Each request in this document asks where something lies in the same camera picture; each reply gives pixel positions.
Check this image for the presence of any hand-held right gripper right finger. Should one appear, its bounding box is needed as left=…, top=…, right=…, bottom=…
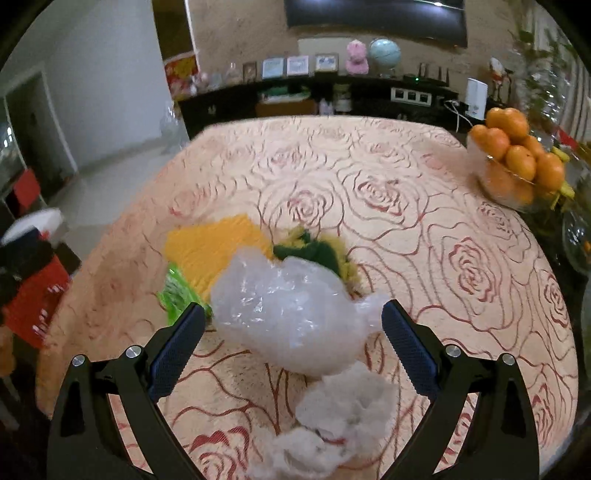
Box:
left=381, top=299, right=541, bottom=480

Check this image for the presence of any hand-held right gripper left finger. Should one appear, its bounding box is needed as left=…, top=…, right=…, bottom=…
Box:
left=47, top=302, right=206, bottom=480

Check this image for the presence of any green plastic wrapper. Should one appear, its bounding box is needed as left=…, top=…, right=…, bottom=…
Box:
left=157, top=263, right=213, bottom=324

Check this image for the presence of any white tissue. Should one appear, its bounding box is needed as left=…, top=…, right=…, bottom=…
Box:
left=249, top=360, right=400, bottom=480

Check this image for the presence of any yellow foam fruit net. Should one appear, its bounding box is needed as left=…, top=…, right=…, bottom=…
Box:
left=164, top=213, right=278, bottom=289

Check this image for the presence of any clear plastic bag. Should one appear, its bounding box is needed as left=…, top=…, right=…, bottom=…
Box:
left=210, top=247, right=393, bottom=377

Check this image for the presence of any dark green yellow wrapper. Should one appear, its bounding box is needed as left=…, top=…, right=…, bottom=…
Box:
left=272, top=226, right=356, bottom=291

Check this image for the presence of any red chair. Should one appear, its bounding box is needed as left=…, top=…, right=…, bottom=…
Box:
left=9, top=168, right=47, bottom=208

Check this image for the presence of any glass fruit bowl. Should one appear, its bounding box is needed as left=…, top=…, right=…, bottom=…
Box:
left=466, top=134, right=568, bottom=213

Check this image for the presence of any empty glass bowl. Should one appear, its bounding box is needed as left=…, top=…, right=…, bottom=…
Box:
left=561, top=208, right=591, bottom=273

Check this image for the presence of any large clear water bottle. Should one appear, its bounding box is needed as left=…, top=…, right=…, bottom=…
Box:
left=159, top=104, right=190, bottom=155

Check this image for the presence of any bowl of oranges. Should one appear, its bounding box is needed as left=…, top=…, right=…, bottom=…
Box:
left=468, top=107, right=566, bottom=206

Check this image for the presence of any black television cabinet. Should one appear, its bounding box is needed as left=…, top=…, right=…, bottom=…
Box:
left=178, top=74, right=462, bottom=139

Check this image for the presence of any white socket strip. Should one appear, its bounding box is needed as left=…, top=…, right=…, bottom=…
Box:
left=390, top=87, right=432, bottom=104

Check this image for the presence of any white upright device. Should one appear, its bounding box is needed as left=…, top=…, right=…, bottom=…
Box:
left=464, top=78, right=488, bottom=121

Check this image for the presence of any orange brown box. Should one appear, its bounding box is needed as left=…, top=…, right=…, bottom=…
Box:
left=256, top=102, right=317, bottom=116

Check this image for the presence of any black router with antennas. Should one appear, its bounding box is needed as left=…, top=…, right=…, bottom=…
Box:
left=404, top=62, right=451, bottom=86

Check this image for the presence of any green packet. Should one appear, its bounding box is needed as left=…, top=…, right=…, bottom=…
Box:
left=259, top=88, right=310, bottom=103

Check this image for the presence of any glass vase with plant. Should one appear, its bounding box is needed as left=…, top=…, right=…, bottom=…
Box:
left=508, top=18, right=583, bottom=134

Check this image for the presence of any pale blue globe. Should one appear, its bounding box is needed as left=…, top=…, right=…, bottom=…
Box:
left=369, top=38, right=402, bottom=77

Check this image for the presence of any pink plush toy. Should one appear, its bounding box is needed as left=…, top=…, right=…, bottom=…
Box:
left=346, top=40, right=370, bottom=75

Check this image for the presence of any white board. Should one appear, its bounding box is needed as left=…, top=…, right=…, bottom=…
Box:
left=298, top=37, right=352, bottom=61

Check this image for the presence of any black flat television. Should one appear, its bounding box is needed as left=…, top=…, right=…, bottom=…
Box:
left=284, top=0, right=468, bottom=47

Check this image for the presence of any white cable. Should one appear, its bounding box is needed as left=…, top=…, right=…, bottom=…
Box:
left=445, top=99, right=472, bottom=134

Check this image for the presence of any red festive wall poster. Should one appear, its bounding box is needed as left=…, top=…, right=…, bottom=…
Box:
left=164, top=52, right=199, bottom=100

